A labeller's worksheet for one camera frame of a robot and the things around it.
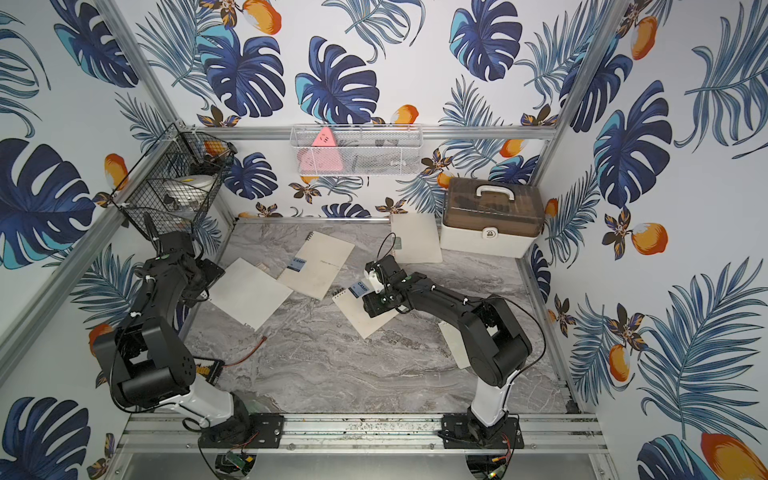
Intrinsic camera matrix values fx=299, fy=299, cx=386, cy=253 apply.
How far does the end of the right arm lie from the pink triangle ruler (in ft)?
1.10

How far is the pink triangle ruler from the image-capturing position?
0.90 metres

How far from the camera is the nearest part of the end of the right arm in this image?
67cm
